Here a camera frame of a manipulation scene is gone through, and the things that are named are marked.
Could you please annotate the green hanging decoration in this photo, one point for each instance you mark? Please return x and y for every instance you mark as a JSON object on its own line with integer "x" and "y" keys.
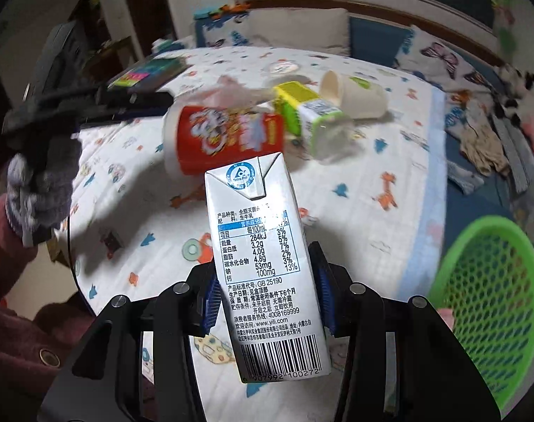
{"x": 504, "y": 22}

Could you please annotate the yellow green drink carton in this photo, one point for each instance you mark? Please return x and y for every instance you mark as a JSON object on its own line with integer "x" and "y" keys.
{"x": 302, "y": 105}

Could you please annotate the tissue packet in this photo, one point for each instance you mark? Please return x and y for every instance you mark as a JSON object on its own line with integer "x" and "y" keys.
{"x": 166, "y": 45}

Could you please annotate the white paper cup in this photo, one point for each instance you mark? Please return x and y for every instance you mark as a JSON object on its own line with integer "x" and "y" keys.
{"x": 359, "y": 94}

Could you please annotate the dark wooden door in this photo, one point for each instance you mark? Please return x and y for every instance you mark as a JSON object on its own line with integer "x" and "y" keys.
{"x": 148, "y": 4}

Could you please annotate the brown patterned clothes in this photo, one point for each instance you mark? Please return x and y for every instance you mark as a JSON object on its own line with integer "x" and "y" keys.
{"x": 482, "y": 145}

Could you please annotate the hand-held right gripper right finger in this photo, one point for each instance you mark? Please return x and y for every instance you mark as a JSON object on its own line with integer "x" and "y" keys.
{"x": 324, "y": 299}

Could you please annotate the clear plastic bag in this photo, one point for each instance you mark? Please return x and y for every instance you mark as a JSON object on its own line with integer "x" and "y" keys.
{"x": 232, "y": 94}

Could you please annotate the beige cushion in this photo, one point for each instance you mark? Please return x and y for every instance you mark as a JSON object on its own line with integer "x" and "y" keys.
{"x": 297, "y": 30}

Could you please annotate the person's maroon clothing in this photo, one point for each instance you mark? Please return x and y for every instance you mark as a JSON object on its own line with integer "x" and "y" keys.
{"x": 16, "y": 351}

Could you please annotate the white and blue milk carton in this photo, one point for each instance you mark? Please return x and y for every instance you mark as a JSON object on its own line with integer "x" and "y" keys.
{"x": 260, "y": 263}

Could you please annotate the butterfly print pillow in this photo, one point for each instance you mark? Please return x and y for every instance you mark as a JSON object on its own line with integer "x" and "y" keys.
{"x": 443, "y": 59}

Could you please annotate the red instant noodle cup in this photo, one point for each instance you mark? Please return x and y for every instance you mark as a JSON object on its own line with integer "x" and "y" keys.
{"x": 223, "y": 140}

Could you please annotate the black and white plush cow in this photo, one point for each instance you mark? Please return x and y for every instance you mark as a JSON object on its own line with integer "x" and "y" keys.
{"x": 517, "y": 92}

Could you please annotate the person's left forearm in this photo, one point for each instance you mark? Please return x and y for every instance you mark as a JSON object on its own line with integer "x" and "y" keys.
{"x": 3, "y": 246}

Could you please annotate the person's left hand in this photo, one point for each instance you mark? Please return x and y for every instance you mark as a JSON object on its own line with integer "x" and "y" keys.
{"x": 42, "y": 193}

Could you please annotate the black box with colourful print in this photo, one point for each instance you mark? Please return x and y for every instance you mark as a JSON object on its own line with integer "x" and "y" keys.
{"x": 148, "y": 72}

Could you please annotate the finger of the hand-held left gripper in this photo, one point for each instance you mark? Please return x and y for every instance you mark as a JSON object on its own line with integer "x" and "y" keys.
{"x": 139, "y": 105}
{"x": 104, "y": 94}

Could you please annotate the small butterfly print cushion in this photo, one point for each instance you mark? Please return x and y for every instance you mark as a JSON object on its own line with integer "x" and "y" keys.
{"x": 223, "y": 33}

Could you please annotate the small colourful toys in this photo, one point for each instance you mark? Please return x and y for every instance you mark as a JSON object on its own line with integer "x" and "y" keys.
{"x": 223, "y": 11}

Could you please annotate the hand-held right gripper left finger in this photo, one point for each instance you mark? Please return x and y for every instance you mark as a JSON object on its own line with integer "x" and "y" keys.
{"x": 212, "y": 303}

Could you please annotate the green plastic basket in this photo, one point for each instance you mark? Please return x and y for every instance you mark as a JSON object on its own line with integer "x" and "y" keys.
{"x": 500, "y": 299}

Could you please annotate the grey patterned cloth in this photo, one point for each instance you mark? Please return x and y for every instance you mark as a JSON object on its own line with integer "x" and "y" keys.
{"x": 515, "y": 158}

